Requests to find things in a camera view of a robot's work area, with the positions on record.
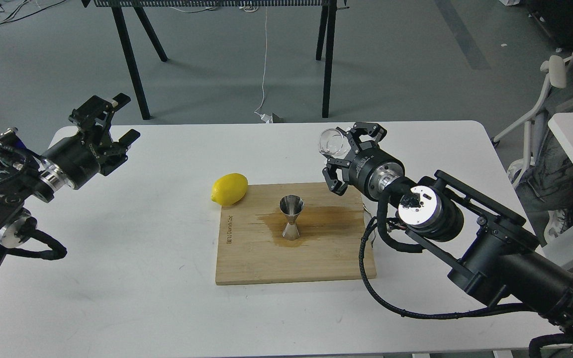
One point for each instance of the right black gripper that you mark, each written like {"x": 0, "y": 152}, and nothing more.
{"x": 366, "y": 166}

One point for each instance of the black metal frame table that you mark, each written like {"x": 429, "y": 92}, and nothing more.
{"x": 226, "y": 35}

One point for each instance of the yellow lemon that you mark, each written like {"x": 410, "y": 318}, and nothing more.
{"x": 229, "y": 189}

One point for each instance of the clear glass cup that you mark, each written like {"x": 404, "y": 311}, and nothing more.
{"x": 334, "y": 142}

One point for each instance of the person in grey jacket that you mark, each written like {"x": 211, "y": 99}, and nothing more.
{"x": 548, "y": 185}

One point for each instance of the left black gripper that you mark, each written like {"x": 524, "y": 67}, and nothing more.
{"x": 84, "y": 155}

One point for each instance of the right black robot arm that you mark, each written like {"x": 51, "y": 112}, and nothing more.
{"x": 491, "y": 256}

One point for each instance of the steel double jigger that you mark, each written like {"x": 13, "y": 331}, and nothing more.
{"x": 291, "y": 206}

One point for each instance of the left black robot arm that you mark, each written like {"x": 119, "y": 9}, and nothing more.
{"x": 23, "y": 174}

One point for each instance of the bamboo cutting board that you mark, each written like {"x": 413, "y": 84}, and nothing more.
{"x": 252, "y": 250}

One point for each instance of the white power adapter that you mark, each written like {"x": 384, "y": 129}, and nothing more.
{"x": 272, "y": 118}

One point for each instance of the white office chair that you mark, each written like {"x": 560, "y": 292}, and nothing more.
{"x": 533, "y": 121}

